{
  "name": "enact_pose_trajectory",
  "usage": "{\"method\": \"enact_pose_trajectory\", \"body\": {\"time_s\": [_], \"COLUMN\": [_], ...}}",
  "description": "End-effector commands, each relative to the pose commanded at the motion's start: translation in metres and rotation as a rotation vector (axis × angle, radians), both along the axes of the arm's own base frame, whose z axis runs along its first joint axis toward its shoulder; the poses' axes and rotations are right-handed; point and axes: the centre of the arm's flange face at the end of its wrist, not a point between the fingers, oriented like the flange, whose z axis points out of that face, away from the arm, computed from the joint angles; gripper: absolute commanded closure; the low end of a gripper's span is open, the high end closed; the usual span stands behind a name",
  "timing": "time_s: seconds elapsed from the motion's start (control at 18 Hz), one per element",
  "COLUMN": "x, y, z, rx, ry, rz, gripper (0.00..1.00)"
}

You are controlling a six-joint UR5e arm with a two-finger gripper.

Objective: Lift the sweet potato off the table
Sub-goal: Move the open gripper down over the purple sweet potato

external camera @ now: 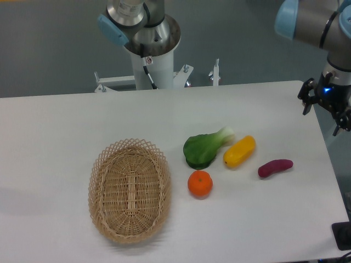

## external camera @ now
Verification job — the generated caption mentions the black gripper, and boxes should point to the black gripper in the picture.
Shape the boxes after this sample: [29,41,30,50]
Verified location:
[297,72,350,136]

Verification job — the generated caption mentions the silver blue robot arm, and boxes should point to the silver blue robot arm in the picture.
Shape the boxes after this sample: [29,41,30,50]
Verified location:
[97,1,350,131]

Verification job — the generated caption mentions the orange tangerine toy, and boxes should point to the orange tangerine toy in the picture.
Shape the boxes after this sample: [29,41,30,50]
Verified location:
[188,170,213,197]

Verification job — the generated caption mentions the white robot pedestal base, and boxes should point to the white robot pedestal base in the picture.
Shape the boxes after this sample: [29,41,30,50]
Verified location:
[93,16,222,93]

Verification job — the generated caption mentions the yellow pepper toy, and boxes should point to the yellow pepper toy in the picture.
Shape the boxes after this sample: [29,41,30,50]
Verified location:
[223,135,256,168]

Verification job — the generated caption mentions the black box at table edge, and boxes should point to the black box at table edge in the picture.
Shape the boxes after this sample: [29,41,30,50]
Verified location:
[332,221,350,251]

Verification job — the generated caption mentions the green bok choy toy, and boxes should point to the green bok choy toy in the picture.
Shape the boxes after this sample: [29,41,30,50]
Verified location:
[183,127,235,170]

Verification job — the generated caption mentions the black cable on pedestal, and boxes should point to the black cable on pedestal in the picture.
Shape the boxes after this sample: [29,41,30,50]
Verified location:
[139,43,159,90]

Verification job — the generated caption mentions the purple sweet potato toy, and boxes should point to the purple sweet potato toy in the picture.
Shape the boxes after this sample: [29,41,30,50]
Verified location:
[258,159,293,178]

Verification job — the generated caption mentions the oval woven wicker basket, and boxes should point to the oval woven wicker basket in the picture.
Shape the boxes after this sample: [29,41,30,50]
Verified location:
[88,139,171,244]

